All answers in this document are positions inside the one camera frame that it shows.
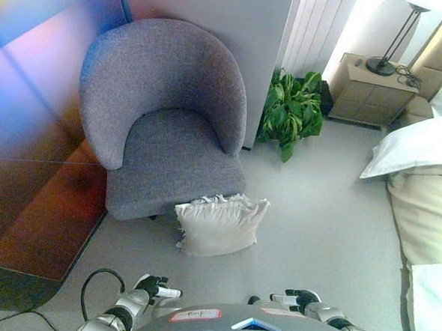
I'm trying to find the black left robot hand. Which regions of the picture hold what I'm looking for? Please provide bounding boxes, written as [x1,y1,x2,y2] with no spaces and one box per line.
[132,273,184,307]

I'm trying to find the reddish brown wooden cabinet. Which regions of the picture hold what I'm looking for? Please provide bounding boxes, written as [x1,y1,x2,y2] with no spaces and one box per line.
[0,95,116,315]

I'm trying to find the large white bed pillow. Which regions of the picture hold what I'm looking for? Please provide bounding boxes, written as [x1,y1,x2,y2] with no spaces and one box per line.
[358,105,442,185]

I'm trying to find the tangled black charger cable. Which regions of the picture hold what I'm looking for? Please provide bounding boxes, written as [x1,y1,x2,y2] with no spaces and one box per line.
[393,63,424,89]

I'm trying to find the black plant pot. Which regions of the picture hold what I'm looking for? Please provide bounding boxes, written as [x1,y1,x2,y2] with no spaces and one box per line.
[315,80,336,120]

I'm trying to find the thin black floor cable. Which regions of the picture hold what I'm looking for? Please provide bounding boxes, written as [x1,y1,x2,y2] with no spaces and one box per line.
[0,306,82,331]

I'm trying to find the thick black wrist cable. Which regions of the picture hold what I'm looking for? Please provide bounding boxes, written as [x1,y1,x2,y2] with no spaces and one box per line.
[79,267,129,326]

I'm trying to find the light gray fringed pillow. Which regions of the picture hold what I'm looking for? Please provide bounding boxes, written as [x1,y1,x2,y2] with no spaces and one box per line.
[171,189,272,261]

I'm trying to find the gray robot torso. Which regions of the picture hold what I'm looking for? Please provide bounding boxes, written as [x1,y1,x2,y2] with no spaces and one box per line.
[120,297,400,331]

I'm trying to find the green leafy potted plant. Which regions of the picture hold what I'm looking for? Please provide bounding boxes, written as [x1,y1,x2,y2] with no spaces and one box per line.
[253,66,327,166]

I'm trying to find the cream bed duvet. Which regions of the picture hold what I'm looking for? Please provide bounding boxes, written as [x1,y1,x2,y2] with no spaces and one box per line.
[381,163,442,267]

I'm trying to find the white pleated curtain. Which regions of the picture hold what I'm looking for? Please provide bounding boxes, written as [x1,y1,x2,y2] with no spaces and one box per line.
[280,0,362,84]

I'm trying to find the beige wooden nightstand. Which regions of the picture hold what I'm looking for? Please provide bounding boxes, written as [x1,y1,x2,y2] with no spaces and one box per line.
[327,51,424,131]

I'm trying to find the gray fabric tub armchair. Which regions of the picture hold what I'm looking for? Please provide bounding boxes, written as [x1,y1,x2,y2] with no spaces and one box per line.
[70,13,258,228]

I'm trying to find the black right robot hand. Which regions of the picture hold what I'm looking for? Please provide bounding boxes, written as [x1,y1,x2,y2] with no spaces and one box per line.
[247,286,323,315]

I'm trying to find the white bed sheet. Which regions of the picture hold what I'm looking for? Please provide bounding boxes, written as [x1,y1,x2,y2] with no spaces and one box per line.
[397,261,442,331]

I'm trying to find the black table lamp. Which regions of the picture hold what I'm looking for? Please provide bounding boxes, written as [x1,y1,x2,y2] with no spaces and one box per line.
[364,0,442,81]

